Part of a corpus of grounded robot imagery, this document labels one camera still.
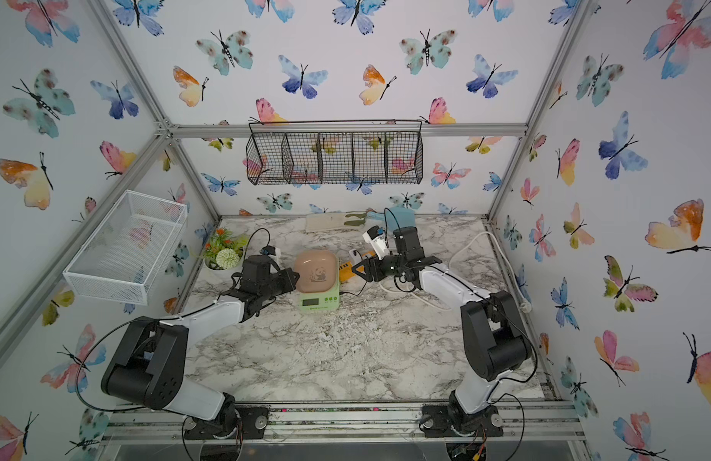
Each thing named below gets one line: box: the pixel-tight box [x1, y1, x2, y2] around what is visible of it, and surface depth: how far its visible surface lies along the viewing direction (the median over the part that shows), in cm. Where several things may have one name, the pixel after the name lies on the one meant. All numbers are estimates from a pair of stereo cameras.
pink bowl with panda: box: [294, 248, 340, 294], surface depth 95 cm
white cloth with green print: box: [304, 211, 368, 233], surface depth 121 cm
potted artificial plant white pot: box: [202, 246, 245, 278], surface depth 90 cm
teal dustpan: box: [366, 206, 417, 233], surface depth 123 cm
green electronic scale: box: [298, 263, 341, 312], surface depth 93 cm
